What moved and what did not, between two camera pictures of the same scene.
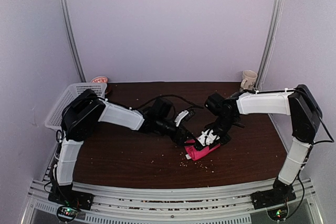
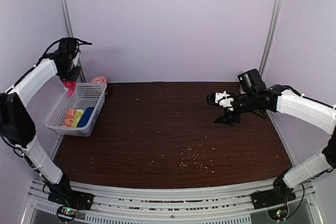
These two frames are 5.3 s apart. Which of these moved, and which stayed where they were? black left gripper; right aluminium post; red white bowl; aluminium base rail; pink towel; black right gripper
Moved: pink towel; black right gripper; black left gripper
Stayed: red white bowl; aluminium base rail; right aluminium post
